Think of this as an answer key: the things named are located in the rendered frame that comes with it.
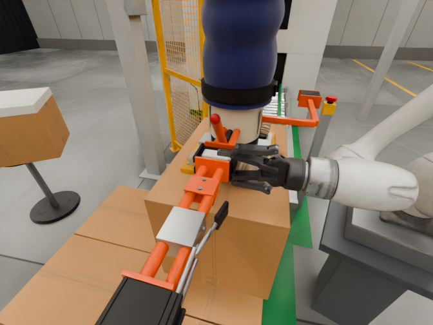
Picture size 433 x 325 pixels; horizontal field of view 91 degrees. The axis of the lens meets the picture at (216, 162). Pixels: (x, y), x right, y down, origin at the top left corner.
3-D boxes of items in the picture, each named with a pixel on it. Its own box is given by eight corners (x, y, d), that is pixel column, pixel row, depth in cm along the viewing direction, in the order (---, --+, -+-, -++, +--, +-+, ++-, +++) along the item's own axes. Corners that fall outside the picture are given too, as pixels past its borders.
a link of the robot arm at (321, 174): (327, 208, 46) (298, 203, 47) (321, 182, 53) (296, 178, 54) (341, 176, 41) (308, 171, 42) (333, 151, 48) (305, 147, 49)
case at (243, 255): (206, 177, 130) (204, 116, 107) (273, 188, 122) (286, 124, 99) (163, 273, 83) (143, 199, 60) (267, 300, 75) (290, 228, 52)
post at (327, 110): (292, 203, 203) (323, 100, 144) (300, 204, 201) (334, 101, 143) (292, 208, 197) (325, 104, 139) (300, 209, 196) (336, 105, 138)
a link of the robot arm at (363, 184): (334, 209, 42) (317, 195, 55) (424, 226, 39) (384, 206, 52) (344, 156, 41) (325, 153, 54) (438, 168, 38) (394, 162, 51)
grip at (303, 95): (296, 100, 96) (299, 89, 93) (317, 102, 94) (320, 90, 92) (297, 106, 90) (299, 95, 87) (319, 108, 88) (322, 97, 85)
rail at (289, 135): (282, 100, 317) (285, 87, 306) (286, 100, 316) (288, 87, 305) (282, 221, 136) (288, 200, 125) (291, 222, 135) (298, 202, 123)
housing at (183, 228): (174, 221, 41) (172, 205, 39) (208, 229, 40) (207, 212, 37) (157, 253, 36) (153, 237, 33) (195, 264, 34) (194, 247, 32)
